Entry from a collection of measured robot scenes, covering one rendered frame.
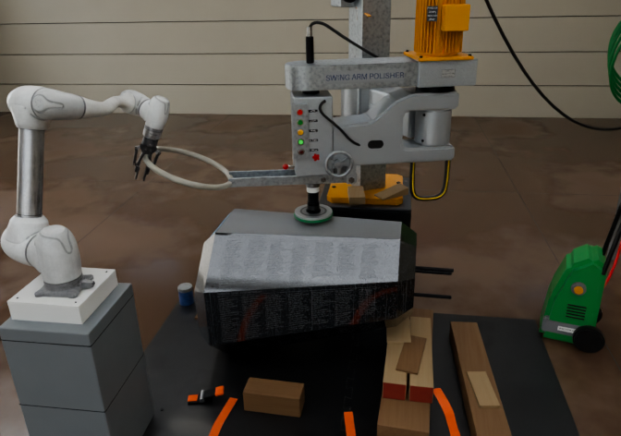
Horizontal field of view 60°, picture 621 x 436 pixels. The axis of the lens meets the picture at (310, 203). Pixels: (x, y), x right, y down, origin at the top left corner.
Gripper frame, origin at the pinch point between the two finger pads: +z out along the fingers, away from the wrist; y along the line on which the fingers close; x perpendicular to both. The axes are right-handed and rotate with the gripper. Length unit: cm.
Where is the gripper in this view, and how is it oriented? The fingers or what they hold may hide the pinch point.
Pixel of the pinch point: (140, 173)
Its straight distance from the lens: 293.5
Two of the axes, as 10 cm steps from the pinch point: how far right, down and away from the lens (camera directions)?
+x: -3.5, -4.4, 8.3
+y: 8.7, 1.8, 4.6
